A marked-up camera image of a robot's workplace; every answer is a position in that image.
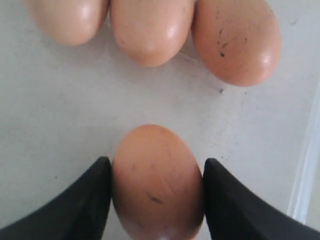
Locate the brown egg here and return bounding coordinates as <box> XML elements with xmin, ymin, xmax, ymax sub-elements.
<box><xmin>25</xmin><ymin>0</ymin><xmax>109</xmax><ymax>46</ymax></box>
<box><xmin>191</xmin><ymin>0</ymin><xmax>281</xmax><ymax>87</ymax></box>
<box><xmin>111</xmin><ymin>124</ymin><xmax>204</xmax><ymax>240</ymax></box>
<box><xmin>109</xmin><ymin>0</ymin><xmax>196</xmax><ymax>67</ymax></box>

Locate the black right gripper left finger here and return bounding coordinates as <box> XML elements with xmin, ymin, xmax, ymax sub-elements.
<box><xmin>0</xmin><ymin>156</ymin><xmax>111</xmax><ymax>240</ymax></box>

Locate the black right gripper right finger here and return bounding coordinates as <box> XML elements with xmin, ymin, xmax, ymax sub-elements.
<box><xmin>203</xmin><ymin>158</ymin><xmax>320</xmax><ymax>240</ymax></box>

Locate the clear plastic container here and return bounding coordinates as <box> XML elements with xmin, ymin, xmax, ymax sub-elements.
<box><xmin>0</xmin><ymin>0</ymin><xmax>320</xmax><ymax>240</ymax></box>

